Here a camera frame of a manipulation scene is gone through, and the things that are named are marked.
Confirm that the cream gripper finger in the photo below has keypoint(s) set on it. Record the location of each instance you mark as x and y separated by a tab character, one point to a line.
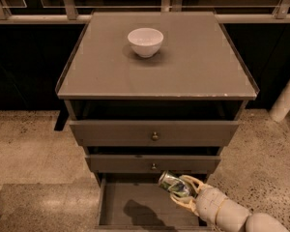
196	184
188	203

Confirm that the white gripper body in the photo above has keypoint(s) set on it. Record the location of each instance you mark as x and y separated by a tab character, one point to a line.
211	201

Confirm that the crushed green can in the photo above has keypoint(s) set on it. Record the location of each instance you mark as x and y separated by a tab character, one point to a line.
173	184

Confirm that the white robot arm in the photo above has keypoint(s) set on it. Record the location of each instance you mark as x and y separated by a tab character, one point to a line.
250	192

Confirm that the top grey drawer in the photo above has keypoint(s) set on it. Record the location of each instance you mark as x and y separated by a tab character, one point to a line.
138	133

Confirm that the middle grey drawer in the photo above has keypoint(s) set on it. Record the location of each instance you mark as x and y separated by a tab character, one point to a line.
142	163

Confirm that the grey drawer cabinet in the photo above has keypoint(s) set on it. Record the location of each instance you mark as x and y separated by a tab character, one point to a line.
197	75

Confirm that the white ceramic bowl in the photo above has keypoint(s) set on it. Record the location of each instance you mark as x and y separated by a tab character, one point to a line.
145	42

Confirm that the metal window railing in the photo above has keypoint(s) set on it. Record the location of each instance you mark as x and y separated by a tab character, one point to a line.
226	11

